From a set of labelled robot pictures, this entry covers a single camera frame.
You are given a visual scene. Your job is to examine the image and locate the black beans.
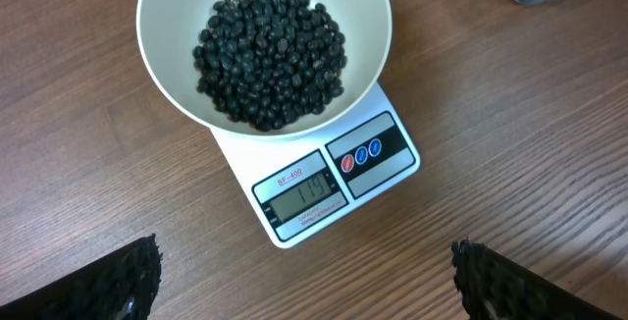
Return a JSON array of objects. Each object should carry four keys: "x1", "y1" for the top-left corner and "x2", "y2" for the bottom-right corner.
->
[{"x1": 192, "y1": 0, "x2": 347, "y2": 132}]

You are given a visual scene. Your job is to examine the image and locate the white digital kitchen scale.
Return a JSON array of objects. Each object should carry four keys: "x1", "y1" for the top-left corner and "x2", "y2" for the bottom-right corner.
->
[{"x1": 213, "y1": 84, "x2": 421, "y2": 248}]

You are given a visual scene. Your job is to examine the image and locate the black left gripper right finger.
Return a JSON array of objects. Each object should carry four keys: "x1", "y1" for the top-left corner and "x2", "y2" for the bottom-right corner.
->
[{"x1": 451, "y1": 239, "x2": 618, "y2": 320}]

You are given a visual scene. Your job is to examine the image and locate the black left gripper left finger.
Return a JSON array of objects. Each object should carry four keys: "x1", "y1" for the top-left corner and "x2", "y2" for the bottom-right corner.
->
[{"x1": 1, "y1": 234, "x2": 162, "y2": 320}]

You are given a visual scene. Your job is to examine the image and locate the white bowl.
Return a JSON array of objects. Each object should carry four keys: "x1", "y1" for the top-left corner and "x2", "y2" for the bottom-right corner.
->
[{"x1": 136, "y1": 0, "x2": 393, "y2": 139}]

